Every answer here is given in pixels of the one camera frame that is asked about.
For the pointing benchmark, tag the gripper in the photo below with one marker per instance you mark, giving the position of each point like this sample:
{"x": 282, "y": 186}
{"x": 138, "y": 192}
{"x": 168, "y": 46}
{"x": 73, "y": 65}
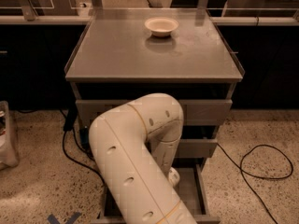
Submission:
{"x": 174, "y": 176}

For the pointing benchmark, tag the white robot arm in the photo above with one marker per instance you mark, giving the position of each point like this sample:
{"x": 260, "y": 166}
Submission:
{"x": 141, "y": 189}

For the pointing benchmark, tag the grey bottom drawer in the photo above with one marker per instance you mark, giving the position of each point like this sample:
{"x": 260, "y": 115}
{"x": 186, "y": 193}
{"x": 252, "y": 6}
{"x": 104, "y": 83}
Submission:
{"x": 190, "y": 189}

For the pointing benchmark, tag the grey drawer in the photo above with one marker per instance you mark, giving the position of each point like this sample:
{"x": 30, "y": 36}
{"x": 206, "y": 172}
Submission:
{"x": 196, "y": 148}
{"x": 190, "y": 189}
{"x": 196, "y": 112}

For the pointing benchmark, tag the grey middle drawer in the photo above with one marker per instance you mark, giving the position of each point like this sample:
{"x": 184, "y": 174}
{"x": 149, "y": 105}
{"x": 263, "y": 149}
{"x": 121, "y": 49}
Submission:
{"x": 196, "y": 148}

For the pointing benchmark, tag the grey top drawer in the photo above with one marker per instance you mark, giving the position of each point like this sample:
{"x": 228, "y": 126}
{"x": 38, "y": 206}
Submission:
{"x": 196, "y": 112}

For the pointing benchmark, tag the grey metal drawer cabinet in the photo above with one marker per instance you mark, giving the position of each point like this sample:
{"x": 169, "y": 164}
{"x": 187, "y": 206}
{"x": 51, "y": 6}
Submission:
{"x": 118, "y": 58}

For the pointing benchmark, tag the blue power box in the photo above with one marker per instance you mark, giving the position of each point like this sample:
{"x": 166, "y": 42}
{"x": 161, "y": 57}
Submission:
{"x": 84, "y": 137}

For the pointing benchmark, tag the white paper bowl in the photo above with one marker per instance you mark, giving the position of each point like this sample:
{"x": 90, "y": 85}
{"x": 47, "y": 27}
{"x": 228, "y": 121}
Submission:
{"x": 161, "y": 26}

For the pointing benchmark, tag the clear plastic bin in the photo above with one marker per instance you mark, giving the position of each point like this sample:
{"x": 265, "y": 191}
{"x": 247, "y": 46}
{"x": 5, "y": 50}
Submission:
{"x": 9, "y": 155}

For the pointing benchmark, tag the glass railing barrier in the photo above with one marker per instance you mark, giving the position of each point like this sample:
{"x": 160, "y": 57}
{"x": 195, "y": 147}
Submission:
{"x": 46, "y": 3}

